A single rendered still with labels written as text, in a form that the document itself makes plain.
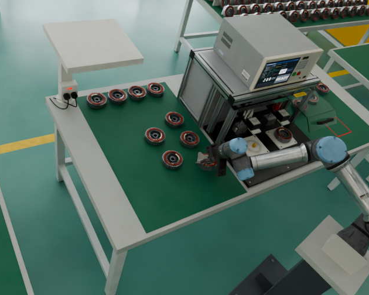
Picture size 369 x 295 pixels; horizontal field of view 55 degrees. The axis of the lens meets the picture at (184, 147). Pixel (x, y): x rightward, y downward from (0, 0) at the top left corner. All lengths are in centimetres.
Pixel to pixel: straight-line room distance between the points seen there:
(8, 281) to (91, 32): 116
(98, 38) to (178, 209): 91
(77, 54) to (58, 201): 121
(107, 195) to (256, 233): 139
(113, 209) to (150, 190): 21
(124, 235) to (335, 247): 101
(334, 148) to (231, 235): 126
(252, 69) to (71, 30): 92
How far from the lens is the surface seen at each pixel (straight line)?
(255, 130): 209
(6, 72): 355
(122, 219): 168
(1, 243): 164
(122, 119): 207
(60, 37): 181
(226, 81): 194
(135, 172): 183
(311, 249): 194
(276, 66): 193
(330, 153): 166
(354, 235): 190
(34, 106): 321
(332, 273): 194
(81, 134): 197
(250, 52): 192
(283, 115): 223
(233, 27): 200
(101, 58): 171
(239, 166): 164
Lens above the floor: 220
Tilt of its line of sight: 46 degrees down
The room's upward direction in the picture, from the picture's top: 20 degrees clockwise
